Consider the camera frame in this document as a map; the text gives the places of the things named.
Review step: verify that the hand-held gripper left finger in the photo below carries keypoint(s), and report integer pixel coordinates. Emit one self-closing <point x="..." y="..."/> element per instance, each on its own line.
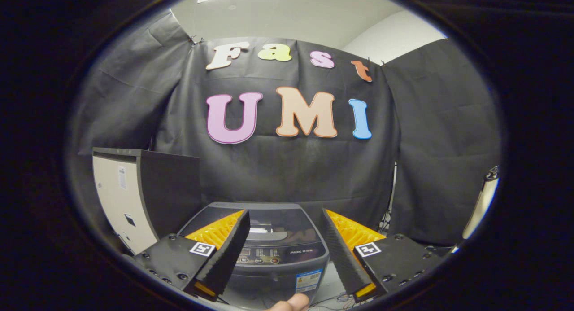
<point x="228" y="252"/>

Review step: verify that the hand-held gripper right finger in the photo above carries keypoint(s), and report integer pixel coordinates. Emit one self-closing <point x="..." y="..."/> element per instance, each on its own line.
<point x="341" y="252"/>

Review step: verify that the dark grey washing machine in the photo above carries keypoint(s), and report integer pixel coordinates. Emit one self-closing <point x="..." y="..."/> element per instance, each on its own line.
<point x="269" y="284"/>

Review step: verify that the grey and white cabinet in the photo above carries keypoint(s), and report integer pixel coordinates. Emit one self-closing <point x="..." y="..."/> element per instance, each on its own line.
<point x="112" y="199"/>

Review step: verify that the white cylinder with black cap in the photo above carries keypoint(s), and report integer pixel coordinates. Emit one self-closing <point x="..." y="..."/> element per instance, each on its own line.
<point x="480" y="208"/>

